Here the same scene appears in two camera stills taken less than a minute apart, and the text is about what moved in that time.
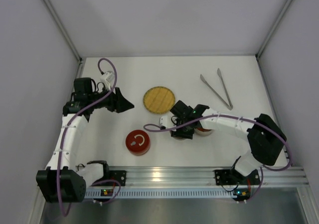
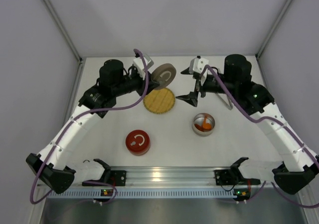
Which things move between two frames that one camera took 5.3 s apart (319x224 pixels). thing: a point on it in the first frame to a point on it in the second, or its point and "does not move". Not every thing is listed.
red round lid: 138,142 does not move
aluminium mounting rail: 271,176 does not move
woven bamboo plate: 159,100 does not move
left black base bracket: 118,175 does not move
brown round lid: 178,138 to 164,74
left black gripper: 116,101 to 146,85
